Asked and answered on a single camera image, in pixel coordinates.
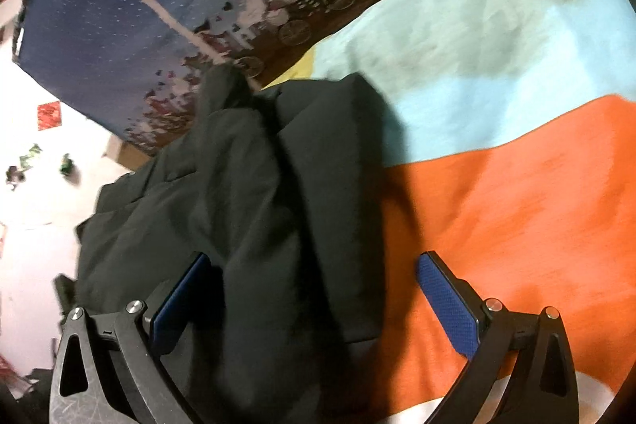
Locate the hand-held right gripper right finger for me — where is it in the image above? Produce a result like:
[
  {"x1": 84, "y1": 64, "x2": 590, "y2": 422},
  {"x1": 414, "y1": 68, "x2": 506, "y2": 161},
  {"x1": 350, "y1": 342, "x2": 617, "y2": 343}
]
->
[{"x1": 415, "y1": 250, "x2": 580, "y2": 424}]

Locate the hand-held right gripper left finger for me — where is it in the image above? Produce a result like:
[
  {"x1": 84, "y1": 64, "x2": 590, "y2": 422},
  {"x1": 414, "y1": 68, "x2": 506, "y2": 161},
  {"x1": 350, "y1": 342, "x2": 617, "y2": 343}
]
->
[{"x1": 48, "y1": 251, "x2": 212, "y2": 424}]

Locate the large black garment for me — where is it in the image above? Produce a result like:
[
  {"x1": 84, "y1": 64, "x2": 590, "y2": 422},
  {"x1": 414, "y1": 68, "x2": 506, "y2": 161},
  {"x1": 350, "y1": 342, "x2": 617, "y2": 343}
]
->
[{"x1": 74, "y1": 65, "x2": 398, "y2": 424}]

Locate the orange and blue striped blanket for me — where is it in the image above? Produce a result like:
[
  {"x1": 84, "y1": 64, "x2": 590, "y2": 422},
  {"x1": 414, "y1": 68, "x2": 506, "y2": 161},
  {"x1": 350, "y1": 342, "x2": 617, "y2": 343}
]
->
[{"x1": 258, "y1": 0, "x2": 636, "y2": 424}]

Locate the brown cardboard box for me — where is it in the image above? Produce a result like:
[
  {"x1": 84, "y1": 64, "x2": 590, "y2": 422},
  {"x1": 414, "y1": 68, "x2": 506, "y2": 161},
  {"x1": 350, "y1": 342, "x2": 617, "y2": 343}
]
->
[{"x1": 102, "y1": 138, "x2": 155, "y2": 176}]

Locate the green and black wall sticker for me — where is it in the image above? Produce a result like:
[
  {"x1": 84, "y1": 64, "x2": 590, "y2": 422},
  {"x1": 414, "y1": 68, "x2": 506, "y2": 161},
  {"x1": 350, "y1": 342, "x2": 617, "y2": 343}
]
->
[{"x1": 5, "y1": 143, "x2": 44, "y2": 191}]

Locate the red square wall decoration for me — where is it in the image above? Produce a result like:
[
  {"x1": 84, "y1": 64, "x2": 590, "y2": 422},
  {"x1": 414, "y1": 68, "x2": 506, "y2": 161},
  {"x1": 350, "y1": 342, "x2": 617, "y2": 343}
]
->
[{"x1": 37, "y1": 102, "x2": 64, "y2": 132}]

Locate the blue printed wall cloth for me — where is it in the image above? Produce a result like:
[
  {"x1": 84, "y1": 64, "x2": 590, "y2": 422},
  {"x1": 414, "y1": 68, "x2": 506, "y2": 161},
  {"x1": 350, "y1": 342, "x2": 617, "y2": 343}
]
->
[{"x1": 12, "y1": 0, "x2": 463, "y2": 157}]

